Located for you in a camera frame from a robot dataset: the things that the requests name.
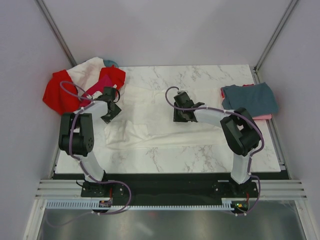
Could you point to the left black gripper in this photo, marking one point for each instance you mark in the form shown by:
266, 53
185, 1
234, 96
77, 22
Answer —
106, 119

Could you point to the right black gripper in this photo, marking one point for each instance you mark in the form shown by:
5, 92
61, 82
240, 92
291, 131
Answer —
176, 118

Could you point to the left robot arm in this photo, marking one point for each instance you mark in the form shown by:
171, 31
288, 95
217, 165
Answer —
76, 133

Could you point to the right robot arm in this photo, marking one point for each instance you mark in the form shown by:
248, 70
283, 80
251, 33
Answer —
240, 131

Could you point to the magenta t-shirt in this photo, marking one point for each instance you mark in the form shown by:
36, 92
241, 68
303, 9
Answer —
104, 81

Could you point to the folded red-orange t-shirt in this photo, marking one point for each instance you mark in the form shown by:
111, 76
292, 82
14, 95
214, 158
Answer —
222, 93

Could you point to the teal laundry basket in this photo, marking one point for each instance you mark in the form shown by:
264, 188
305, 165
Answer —
110, 63

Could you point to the red t-shirt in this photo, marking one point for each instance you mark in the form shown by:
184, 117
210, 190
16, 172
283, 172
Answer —
62, 95

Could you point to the folded grey-blue t-shirt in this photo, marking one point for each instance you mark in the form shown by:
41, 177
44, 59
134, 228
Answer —
256, 99

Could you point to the folded pink t-shirt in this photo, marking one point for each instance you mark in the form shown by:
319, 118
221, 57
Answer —
262, 117

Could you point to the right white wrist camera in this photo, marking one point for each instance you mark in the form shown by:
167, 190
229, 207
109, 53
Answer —
181, 91

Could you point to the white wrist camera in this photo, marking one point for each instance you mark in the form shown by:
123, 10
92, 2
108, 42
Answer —
94, 95
181, 91

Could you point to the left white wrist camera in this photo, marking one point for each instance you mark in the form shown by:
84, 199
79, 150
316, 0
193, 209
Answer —
94, 95

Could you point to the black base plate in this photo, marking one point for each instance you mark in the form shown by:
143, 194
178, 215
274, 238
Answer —
167, 188

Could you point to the white slotted cable duct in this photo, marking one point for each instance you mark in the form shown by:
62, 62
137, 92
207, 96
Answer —
103, 205

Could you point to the left aluminium frame post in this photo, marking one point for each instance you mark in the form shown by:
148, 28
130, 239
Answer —
57, 33

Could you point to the aluminium frame post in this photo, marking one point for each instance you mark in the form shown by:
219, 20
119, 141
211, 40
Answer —
57, 33
276, 33

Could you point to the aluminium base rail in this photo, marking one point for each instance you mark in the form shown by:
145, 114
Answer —
270, 190

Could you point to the right aluminium frame post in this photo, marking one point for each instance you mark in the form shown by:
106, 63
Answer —
276, 33

